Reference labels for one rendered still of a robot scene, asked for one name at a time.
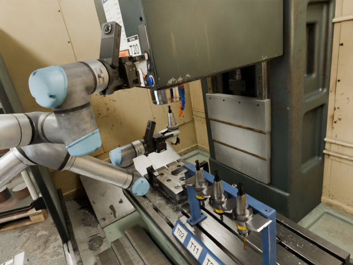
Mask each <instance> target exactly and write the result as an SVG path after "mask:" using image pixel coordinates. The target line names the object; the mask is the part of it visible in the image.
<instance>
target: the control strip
mask: <svg viewBox="0 0 353 265"><path fill-rule="evenodd" d="M138 30H139V34H140V39H141V45H142V50H143V54H145V53H146V54H147V57H148V59H147V66H148V65H149V66H150V71H148V69H147V73H148V77H150V76H151V77H152V79H153V86H151V85H150V88H151V90H155V91H157V86H156V82H155V76H154V71H153V66H152V60H151V55H150V50H149V45H148V40H147V34H146V29H145V25H144V24H141V25H139V26H138ZM144 81H146V82H147V87H148V86H149V84H148V81H147V80H144ZM147 87H146V88H147Z"/></svg>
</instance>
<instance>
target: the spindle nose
mask: <svg viewBox="0 0 353 265"><path fill-rule="evenodd" d="M178 89H179V88H178V86H174V87H170V88H167V89H163V90H157V91H155V90H151V89H150V95H151V100H152V103H153V104H155V105H166V104H171V103H176V102H178V101H180V100H181V98H180V92H179V90H178Z"/></svg>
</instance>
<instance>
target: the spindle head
mask: <svg viewBox="0 0 353 265"><path fill-rule="evenodd" d="M118 3H119V7H120V12H121V16H122V21H123V25H124V30H125V34H126V38H129V37H132V36H135V35H138V37H139V43H140V48H141V53H142V54H143V50H142V45H141V39H140V34H139V30H138V26H139V25H141V24H144V25H145V28H146V33H147V38H148V44H149V50H150V55H151V60H152V66H153V71H154V76H155V82H156V86H157V90H163V89H167V88H170V87H174V86H178V85H182V84H185V83H189V82H192V81H195V80H199V79H203V78H207V77H211V76H214V75H218V74H222V73H225V72H229V71H232V70H236V69H240V68H243V67H247V66H251V65H255V64H258V63H262V62H266V61H268V60H272V59H276V58H280V57H282V54H283V0H118ZM94 4H95V8H96V12H97V16H98V19H99V24H100V28H101V31H102V24H103V23H106V22H107V19H106V15H105V10H104V7H103V3H102V0H94Z"/></svg>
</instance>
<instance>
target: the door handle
mask: <svg viewBox="0 0 353 265"><path fill-rule="evenodd" d="M21 174H22V176H23V178H24V180H25V183H26V185H27V187H28V190H29V192H30V194H31V196H32V204H33V206H34V208H35V210H36V211H38V210H42V209H46V208H47V207H46V205H45V202H44V200H43V198H42V196H41V194H38V193H37V191H36V188H35V186H34V184H33V182H32V180H31V178H30V175H29V173H28V171H27V169H25V170H23V171H22V172H21Z"/></svg>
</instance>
